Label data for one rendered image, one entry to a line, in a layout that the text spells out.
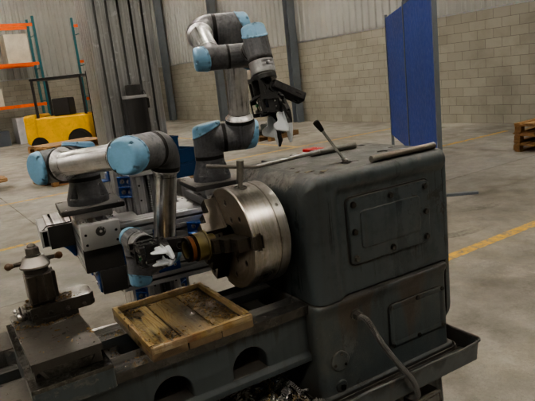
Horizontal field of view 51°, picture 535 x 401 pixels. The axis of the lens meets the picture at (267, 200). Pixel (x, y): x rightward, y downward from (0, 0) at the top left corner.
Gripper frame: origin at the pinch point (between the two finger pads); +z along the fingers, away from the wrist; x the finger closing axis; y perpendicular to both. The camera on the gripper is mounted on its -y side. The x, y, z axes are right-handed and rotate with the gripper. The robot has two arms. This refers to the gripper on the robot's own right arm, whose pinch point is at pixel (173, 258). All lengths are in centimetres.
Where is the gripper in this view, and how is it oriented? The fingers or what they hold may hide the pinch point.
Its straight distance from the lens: 162.4
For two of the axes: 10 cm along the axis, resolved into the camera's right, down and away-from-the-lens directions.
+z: 5.2, 1.3, -8.5
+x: -1.1, -9.7, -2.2
